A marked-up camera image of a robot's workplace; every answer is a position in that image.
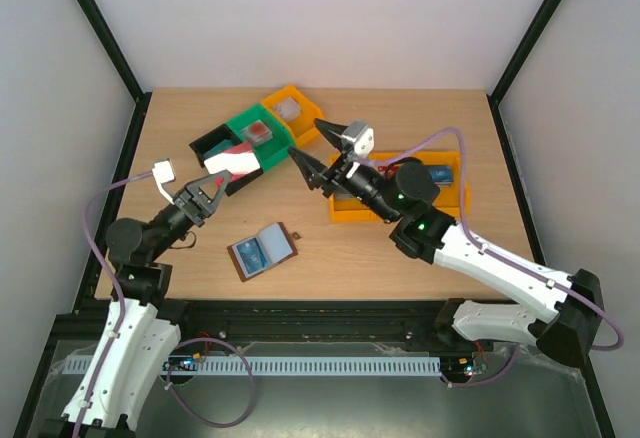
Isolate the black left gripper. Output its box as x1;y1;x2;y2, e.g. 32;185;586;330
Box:
149;169;231;261

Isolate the brown leather card holder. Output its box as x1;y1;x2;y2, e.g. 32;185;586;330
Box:
227;222;298;283

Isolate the blue credit card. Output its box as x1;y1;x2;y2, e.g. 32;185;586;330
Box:
234;238;270;278

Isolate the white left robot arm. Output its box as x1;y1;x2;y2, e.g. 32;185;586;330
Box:
38;170;232;437

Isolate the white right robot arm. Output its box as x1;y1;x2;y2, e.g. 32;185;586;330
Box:
288;119;604;368

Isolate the teal card stack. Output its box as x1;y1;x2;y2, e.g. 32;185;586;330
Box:
203;140;234;159

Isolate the red white card stack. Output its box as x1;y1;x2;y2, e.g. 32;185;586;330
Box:
241;120;273;147

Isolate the blue card stack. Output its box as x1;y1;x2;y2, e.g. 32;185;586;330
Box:
428;165;455;187

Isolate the yellow bin left group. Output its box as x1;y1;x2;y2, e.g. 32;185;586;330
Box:
260;85;324;148

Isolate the black bin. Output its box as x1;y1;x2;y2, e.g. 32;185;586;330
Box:
189;124;264;196

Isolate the yellow bin middle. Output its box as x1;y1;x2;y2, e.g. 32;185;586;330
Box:
371;153;423;174

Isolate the yellow bin near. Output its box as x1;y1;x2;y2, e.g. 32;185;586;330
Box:
327;153;381;224

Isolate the yellow bin far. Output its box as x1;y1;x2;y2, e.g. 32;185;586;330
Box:
417;150;471;219

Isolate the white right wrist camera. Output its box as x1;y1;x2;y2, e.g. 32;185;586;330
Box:
341;121;375;159

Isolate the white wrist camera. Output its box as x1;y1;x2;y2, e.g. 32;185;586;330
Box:
151;159;175;204
341;121;375;159

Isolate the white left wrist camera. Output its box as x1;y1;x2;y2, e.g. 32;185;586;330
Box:
151;159;175;204

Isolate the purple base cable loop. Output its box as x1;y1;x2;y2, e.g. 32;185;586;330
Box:
162;338;256;429

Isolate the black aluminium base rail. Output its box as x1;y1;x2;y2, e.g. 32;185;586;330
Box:
181;298;462;344

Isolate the white slotted cable duct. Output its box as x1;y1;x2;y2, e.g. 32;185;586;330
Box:
62;353;444;377

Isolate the black frame post left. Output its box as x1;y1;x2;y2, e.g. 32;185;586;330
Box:
52;0;146;102

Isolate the black frame post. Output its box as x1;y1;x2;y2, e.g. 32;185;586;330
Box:
52;0;146;102
489;0;589;102

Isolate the black frame post right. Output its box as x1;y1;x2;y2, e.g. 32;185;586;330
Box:
489;0;589;102

